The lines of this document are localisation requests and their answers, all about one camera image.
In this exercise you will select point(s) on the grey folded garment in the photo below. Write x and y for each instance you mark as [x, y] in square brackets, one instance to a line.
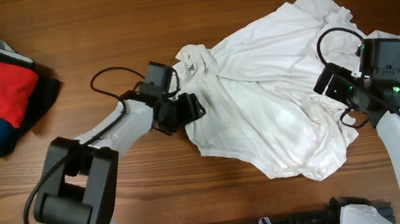
[4, 46]

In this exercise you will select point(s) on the black folded garment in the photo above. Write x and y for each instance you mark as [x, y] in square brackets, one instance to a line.
[46, 91]

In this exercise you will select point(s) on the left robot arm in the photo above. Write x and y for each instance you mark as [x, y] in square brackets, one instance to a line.
[78, 185]

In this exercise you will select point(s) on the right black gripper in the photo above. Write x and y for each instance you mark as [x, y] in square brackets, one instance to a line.
[333, 85]

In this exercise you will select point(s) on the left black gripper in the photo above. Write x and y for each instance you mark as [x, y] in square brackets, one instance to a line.
[187, 108]

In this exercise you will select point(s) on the white t-shirt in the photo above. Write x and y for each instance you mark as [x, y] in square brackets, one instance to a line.
[256, 86]

